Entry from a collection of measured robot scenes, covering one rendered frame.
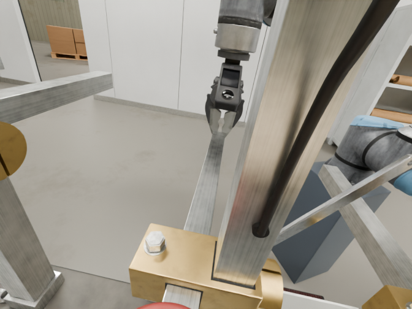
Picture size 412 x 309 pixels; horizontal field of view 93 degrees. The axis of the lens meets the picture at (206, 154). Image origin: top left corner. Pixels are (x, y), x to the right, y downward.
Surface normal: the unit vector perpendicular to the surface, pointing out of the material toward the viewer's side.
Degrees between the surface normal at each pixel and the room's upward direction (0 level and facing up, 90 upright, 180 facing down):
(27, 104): 90
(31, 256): 90
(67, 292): 0
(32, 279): 90
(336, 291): 0
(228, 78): 32
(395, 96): 90
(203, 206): 0
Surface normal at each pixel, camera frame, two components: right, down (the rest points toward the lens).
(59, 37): 0.39, 0.51
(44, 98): 0.98, 0.18
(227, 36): -0.54, 0.37
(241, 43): 0.08, 0.52
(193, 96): -0.18, 0.48
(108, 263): 0.13, -0.85
